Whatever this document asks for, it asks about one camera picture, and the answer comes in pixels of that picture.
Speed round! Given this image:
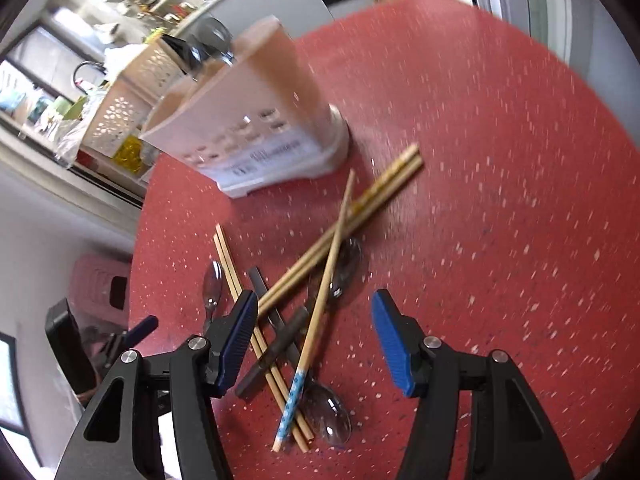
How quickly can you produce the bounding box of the white plastic utensil holder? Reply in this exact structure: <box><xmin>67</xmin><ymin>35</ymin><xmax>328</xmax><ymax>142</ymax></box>
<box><xmin>139</xmin><ymin>16</ymin><xmax>351</xmax><ymax>200</ymax></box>

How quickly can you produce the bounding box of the dark brown chopstick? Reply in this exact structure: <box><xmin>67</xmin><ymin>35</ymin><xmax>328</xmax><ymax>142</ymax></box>
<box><xmin>235</xmin><ymin>307</ymin><xmax>311</xmax><ymax>399</ymax></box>

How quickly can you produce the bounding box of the yellow packet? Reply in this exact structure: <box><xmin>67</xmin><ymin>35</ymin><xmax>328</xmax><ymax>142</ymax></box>
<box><xmin>112</xmin><ymin>136</ymin><xmax>146</xmax><ymax>171</ymax></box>

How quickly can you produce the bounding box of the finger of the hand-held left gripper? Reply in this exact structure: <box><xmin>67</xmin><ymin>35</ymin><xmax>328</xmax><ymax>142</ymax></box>
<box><xmin>124</xmin><ymin>315</ymin><xmax>159</xmax><ymax>350</ymax></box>

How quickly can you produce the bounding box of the black utensil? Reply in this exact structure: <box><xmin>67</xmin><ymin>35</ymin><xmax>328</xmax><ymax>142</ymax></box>
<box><xmin>160</xmin><ymin>34</ymin><xmax>202</xmax><ymax>78</ymax></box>

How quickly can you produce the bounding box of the pink plastic stool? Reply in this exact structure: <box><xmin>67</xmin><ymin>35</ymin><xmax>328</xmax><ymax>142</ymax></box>
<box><xmin>70</xmin><ymin>255</ymin><xmax>133</xmax><ymax>327</ymax></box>

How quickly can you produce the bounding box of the small metal spoon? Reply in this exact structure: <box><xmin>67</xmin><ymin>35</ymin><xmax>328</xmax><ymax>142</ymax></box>
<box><xmin>200</xmin><ymin>259</ymin><xmax>224</xmax><ymax>336</ymax></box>

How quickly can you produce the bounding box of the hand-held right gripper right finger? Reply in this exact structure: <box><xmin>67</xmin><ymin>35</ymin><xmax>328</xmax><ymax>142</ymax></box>
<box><xmin>371</xmin><ymin>289</ymin><xmax>576</xmax><ymax>480</ymax></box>

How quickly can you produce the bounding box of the bamboo chopstick with blue end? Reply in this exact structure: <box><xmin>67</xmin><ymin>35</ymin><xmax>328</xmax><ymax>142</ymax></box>
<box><xmin>272</xmin><ymin>170</ymin><xmax>357</xmax><ymax>453</ymax></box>

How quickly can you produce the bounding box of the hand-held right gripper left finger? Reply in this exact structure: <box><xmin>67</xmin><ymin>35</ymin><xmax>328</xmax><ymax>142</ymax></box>
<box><xmin>54</xmin><ymin>289</ymin><xmax>259</xmax><ymax>480</ymax></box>

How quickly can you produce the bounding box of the cream perforated basket cart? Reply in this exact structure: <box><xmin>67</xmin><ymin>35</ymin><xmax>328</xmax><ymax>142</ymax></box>
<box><xmin>79</xmin><ymin>42</ymin><xmax>173</xmax><ymax>182</ymax></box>

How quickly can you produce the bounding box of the large metal spoon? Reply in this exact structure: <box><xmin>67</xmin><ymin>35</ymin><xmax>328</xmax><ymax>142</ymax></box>
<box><xmin>192</xmin><ymin>16</ymin><xmax>237</xmax><ymax>67</ymax></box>

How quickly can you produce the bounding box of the kitchen faucet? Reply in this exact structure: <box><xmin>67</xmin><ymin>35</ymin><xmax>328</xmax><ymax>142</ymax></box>
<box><xmin>72</xmin><ymin>60</ymin><xmax>108</xmax><ymax>92</ymax></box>

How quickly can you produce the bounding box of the pile of clear plastic bags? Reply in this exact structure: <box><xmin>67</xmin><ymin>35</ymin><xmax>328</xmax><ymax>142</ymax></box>
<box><xmin>52</xmin><ymin>87</ymin><xmax>108</xmax><ymax>166</ymax></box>

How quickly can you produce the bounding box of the black chopstick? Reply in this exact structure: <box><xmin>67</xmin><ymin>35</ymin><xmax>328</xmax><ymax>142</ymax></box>
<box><xmin>248</xmin><ymin>266</ymin><xmax>313</xmax><ymax>376</ymax></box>

